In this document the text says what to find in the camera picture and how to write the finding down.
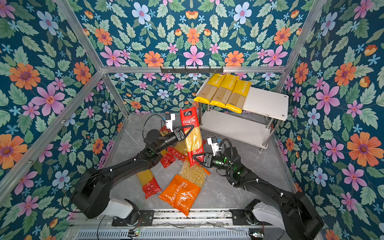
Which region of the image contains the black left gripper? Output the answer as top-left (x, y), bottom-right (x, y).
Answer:
top-left (155, 123), bottom-right (194, 154)

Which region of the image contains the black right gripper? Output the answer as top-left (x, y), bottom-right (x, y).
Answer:
top-left (193, 152), bottom-right (234, 174)

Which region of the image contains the red spaghetti bag front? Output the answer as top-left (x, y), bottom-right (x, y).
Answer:
top-left (180, 107), bottom-right (204, 167)

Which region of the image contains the red spaghetti bag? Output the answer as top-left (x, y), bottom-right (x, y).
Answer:
top-left (136, 170), bottom-right (162, 199)
top-left (180, 107), bottom-right (204, 167)

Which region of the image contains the yellow spaghetti bag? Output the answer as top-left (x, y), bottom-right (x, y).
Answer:
top-left (209, 75), bottom-right (240, 108)
top-left (225, 80), bottom-right (252, 114)
top-left (194, 74), bottom-right (226, 104)

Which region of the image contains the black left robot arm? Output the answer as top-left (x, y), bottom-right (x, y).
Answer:
top-left (71, 125), bottom-right (195, 219)

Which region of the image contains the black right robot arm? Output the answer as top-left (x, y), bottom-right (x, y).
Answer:
top-left (193, 139), bottom-right (324, 240)

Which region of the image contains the red fusilli pasta bag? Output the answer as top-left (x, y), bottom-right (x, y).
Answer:
top-left (161, 140), bottom-right (189, 169)

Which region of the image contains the orange macaroni pasta bag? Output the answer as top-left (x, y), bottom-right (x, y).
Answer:
top-left (159, 160), bottom-right (211, 217)

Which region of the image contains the white two-tier shelf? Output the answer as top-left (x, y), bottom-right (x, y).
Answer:
top-left (198, 88), bottom-right (289, 150)

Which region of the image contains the red spaghetti bag behind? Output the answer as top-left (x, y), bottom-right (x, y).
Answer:
top-left (136, 170), bottom-right (162, 199)

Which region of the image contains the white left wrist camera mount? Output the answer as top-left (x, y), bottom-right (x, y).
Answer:
top-left (165, 113), bottom-right (176, 132)

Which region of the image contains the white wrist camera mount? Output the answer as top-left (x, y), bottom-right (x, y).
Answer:
top-left (165, 113), bottom-right (176, 132)
top-left (207, 137), bottom-right (220, 156)

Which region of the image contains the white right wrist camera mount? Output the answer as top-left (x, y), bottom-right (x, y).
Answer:
top-left (207, 137), bottom-right (220, 156)

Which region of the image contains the black hook rail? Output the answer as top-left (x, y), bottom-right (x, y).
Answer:
top-left (160, 66), bottom-right (224, 74)

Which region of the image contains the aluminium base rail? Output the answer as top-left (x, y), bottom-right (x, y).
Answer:
top-left (63, 209), bottom-right (290, 240)

